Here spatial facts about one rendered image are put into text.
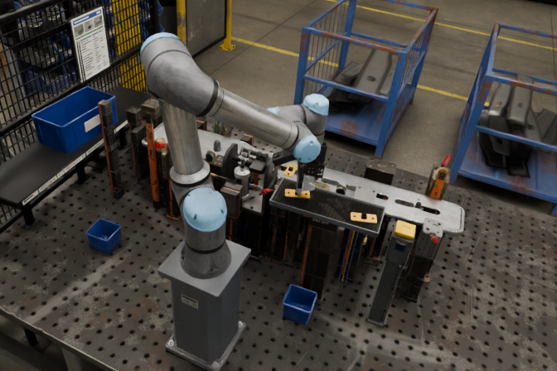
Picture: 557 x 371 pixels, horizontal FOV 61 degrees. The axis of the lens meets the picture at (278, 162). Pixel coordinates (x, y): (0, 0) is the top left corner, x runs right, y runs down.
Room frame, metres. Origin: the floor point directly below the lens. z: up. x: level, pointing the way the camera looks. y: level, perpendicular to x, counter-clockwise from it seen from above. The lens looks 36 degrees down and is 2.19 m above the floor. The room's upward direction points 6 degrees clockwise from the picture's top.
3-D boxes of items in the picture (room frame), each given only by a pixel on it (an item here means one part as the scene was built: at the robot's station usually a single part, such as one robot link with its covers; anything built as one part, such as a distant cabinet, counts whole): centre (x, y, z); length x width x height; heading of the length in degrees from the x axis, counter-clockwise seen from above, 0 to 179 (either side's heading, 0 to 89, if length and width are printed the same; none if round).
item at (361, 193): (1.35, -0.32, 0.90); 0.13 x 0.10 x 0.41; 163
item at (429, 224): (1.27, -0.57, 0.88); 0.11 x 0.10 x 0.36; 163
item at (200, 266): (0.98, 0.19, 1.15); 0.15 x 0.15 x 0.10
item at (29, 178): (1.67, 0.86, 1.01); 0.90 x 0.22 x 0.03; 163
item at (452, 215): (1.60, -0.08, 1.00); 1.38 x 0.22 x 0.02; 73
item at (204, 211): (0.99, 0.19, 1.27); 0.13 x 0.12 x 0.14; 25
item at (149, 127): (1.62, 0.53, 0.95); 0.03 x 0.01 x 0.50; 73
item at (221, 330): (0.98, 0.19, 0.90); 0.21 x 0.21 x 0.40; 69
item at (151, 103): (1.94, 0.62, 0.88); 0.08 x 0.08 x 0.36; 73
